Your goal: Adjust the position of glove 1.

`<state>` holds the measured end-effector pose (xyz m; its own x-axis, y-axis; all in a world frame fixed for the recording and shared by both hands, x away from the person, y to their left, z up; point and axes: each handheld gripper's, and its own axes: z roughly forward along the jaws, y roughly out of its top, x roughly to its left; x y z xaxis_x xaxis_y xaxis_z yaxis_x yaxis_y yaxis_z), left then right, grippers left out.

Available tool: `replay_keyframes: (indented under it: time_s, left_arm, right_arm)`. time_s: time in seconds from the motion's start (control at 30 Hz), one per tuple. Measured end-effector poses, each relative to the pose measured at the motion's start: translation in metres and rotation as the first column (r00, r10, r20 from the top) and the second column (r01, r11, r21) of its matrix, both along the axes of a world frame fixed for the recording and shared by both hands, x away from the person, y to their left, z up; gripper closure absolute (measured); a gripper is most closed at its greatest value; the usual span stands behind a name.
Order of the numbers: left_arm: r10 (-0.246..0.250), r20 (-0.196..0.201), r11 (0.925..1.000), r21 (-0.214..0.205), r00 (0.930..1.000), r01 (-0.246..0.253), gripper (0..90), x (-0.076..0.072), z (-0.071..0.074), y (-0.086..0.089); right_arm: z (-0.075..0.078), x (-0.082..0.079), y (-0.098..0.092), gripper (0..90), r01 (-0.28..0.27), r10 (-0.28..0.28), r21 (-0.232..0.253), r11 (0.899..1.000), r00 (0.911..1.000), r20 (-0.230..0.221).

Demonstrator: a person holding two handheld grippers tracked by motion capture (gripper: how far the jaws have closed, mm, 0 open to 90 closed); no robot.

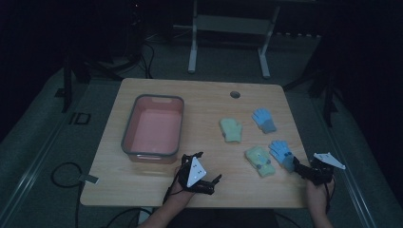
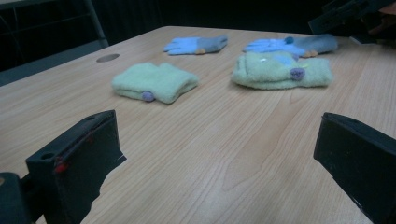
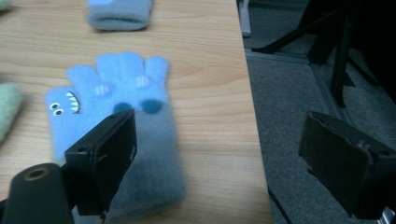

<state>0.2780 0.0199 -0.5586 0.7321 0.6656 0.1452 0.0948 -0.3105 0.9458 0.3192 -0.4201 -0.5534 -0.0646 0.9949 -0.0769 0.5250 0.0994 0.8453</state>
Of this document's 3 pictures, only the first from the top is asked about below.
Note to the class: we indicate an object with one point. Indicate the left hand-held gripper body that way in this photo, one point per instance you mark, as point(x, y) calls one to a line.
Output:
point(196, 177)

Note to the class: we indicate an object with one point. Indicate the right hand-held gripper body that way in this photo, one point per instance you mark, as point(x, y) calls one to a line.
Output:
point(321, 169)

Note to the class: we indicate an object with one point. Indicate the blue glove with dark dots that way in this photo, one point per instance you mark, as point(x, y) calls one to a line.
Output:
point(281, 153)

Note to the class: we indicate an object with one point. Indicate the green mitten with face pattern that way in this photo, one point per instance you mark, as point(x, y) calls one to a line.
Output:
point(260, 161)

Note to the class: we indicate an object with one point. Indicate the pink plastic bin grey rim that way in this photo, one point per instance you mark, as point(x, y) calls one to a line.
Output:
point(155, 129)

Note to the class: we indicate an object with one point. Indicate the plain green mitten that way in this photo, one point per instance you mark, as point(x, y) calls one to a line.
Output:
point(231, 130)

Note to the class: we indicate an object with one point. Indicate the plain blue glove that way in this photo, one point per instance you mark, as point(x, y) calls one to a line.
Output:
point(264, 120)

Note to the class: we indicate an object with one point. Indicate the person's left hand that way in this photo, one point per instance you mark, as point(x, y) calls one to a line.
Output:
point(181, 194)

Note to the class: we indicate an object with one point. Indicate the person's right hand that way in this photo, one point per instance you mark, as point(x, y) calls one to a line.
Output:
point(318, 194)

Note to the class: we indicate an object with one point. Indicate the person's dark clothing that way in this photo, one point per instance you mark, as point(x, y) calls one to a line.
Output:
point(221, 218)

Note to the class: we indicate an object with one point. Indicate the black tripod stand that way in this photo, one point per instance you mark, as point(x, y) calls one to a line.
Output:
point(104, 63)
point(320, 82)

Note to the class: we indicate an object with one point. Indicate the grey table edge clip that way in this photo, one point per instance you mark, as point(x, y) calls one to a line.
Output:
point(89, 179)

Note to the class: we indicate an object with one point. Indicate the black floor bracket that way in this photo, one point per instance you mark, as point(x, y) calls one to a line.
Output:
point(80, 118)

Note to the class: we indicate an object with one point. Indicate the white metal stand frame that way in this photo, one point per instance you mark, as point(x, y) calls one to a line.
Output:
point(229, 25)

